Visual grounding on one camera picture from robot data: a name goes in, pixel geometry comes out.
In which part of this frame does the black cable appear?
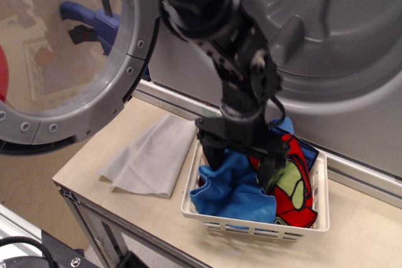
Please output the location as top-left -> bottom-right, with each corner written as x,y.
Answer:
0,235 -> 57,268

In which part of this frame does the aluminium table frame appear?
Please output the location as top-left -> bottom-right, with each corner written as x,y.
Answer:
55,182 -> 208,267

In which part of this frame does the white plastic basket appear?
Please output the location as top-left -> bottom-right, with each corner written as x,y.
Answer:
181,142 -> 330,242

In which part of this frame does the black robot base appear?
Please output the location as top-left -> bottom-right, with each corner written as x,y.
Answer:
1,230 -> 97,267

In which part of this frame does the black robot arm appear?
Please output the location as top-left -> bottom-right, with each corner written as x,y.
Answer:
160,0 -> 290,190

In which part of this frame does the red round object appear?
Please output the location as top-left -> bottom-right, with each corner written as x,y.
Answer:
0,46 -> 9,102

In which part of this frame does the blue cloth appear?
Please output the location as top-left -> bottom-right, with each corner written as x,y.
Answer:
189,117 -> 318,224

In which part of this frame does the grey cloth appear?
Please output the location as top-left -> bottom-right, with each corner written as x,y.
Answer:
97,114 -> 196,198

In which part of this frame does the grey washing machine body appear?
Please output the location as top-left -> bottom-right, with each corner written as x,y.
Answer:
134,0 -> 402,184

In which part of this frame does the red green patterned cloth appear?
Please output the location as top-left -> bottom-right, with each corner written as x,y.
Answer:
264,133 -> 318,228

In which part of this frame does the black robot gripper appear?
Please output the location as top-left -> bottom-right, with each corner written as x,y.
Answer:
195,107 -> 290,191

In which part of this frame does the round washing machine door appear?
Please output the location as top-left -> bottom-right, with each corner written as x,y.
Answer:
1,0 -> 160,156

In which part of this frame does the blue clamp handle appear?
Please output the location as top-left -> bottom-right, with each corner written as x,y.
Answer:
59,1 -> 121,56

